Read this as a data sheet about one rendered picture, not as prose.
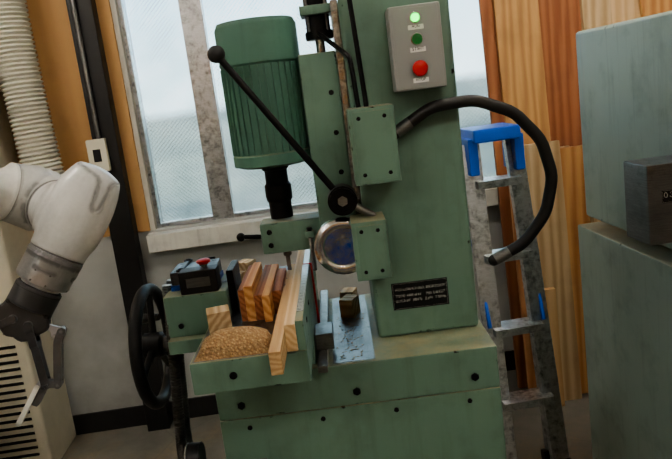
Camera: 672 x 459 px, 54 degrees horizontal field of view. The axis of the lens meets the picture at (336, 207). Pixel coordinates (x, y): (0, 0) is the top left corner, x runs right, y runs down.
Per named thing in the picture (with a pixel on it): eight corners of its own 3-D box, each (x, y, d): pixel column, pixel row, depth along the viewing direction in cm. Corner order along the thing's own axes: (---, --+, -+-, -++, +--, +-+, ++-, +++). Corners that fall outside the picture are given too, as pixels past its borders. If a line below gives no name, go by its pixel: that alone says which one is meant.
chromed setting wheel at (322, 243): (318, 275, 139) (310, 219, 137) (375, 268, 139) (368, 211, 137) (317, 279, 136) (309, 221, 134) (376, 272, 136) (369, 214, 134)
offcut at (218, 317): (232, 330, 130) (229, 310, 129) (210, 335, 129) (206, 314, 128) (231, 323, 134) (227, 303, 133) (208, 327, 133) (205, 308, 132)
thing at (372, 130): (354, 181, 136) (345, 108, 133) (397, 175, 136) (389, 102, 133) (356, 186, 128) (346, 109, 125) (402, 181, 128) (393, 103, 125)
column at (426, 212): (372, 305, 164) (335, 10, 152) (460, 294, 164) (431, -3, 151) (378, 339, 142) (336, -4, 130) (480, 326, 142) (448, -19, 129)
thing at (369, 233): (356, 270, 139) (349, 215, 137) (388, 265, 139) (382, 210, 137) (358, 282, 130) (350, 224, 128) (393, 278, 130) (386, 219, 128)
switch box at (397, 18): (393, 92, 133) (384, 11, 130) (442, 86, 133) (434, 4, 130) (396, 92, 127) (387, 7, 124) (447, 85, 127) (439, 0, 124)
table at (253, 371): (204, 297, 176) (201, 276, 175) (317, 283, 175) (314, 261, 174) (140, 403, 116) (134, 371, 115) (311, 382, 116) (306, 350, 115)
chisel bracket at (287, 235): (267, 254, 153) (262, 218, 152) (326, 246, 153) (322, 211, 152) (264, 262, 146) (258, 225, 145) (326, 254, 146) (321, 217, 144)
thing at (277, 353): (290, 280, 160) (288, 264, 159) (298, 279, 160) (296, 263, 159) (271, 375, 106) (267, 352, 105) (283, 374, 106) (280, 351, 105)
